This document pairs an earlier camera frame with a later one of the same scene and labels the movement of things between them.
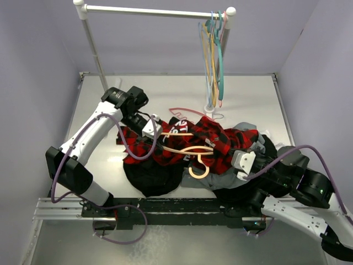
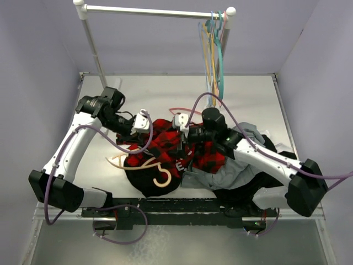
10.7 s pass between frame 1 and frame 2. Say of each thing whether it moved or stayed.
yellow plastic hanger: stayed
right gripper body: moved
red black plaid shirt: moved
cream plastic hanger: moved
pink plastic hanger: stayed
